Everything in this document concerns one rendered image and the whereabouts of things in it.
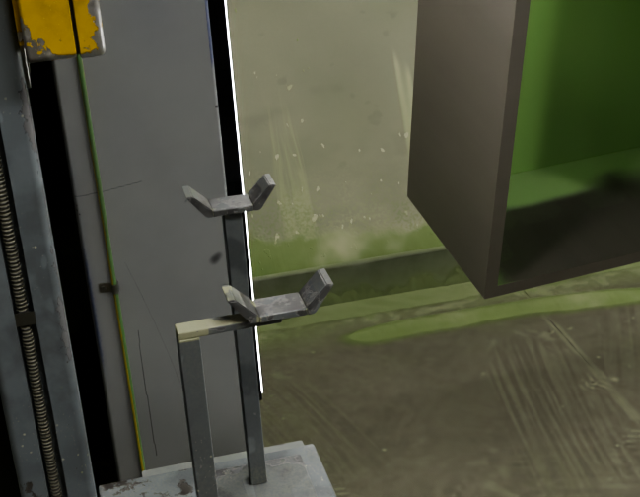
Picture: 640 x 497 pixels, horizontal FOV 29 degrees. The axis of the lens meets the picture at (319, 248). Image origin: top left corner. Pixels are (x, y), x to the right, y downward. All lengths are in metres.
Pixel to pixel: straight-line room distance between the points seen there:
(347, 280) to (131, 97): 1.70
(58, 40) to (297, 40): 2.32
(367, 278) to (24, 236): 2.19
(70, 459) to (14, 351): 0.11
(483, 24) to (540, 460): 0.94
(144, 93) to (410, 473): 1.29
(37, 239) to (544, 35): 1.66
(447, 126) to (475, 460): 0.70
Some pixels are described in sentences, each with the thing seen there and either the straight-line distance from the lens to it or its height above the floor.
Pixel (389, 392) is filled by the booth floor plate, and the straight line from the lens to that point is 2.76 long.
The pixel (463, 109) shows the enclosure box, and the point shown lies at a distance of 2.18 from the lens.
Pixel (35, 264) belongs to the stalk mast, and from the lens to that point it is 0.95.
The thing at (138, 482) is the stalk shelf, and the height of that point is 0.79.
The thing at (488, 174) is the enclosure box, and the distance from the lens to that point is 2.13.
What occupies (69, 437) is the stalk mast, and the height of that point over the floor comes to 0.98.
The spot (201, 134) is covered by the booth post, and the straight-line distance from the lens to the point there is 1.46.
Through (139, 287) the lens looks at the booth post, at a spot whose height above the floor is 0.85.
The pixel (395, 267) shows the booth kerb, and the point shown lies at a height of 0.14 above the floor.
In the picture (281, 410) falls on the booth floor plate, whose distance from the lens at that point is 2.73.
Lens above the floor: 1.53
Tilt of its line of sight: 26 degrees down
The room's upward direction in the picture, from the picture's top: 4 degrees counter-clockwise
